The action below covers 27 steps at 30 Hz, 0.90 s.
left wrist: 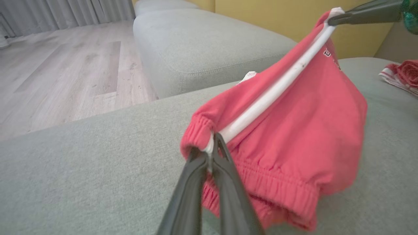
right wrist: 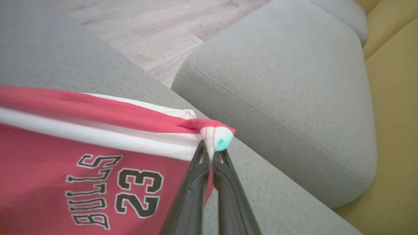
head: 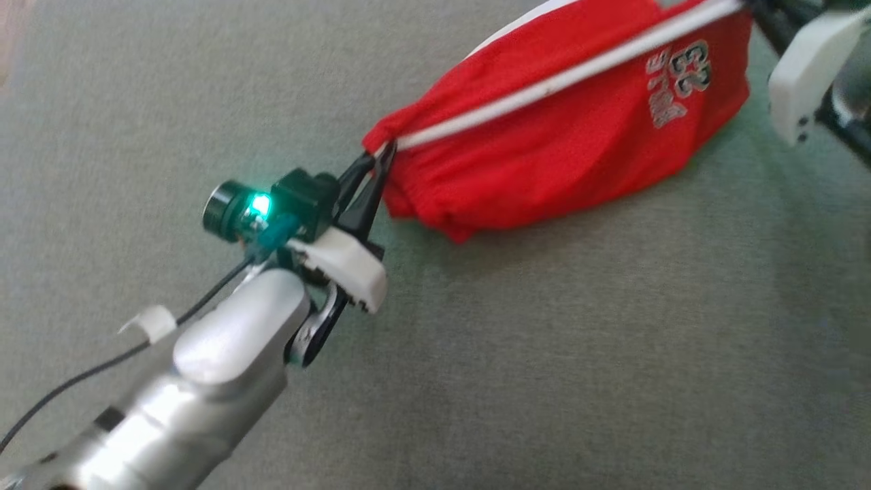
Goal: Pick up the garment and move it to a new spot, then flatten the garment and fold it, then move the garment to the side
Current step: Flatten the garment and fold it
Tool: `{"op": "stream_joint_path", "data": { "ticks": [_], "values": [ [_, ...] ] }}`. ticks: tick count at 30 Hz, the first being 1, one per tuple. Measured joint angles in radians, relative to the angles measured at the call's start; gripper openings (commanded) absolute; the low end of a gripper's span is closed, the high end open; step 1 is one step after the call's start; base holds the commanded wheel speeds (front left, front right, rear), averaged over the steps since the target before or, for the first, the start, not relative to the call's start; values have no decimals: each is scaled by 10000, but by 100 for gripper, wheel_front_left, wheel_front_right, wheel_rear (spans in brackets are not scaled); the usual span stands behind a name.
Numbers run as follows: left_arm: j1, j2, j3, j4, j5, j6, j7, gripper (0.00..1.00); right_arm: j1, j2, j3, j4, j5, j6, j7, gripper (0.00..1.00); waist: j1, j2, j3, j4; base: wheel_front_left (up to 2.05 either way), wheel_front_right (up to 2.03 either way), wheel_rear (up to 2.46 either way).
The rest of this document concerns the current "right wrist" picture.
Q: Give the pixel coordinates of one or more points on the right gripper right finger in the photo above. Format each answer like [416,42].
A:
[232,202]

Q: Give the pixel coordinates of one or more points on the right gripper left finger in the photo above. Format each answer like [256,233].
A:
[191,195]

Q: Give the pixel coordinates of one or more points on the red Bulls 23 garment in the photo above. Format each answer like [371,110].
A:
[39,169]

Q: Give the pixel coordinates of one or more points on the yellow fabric sofa backrest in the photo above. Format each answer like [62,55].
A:
[392,130]

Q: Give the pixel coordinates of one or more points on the small grey sofa seat cushion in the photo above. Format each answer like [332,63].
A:
[346,16]

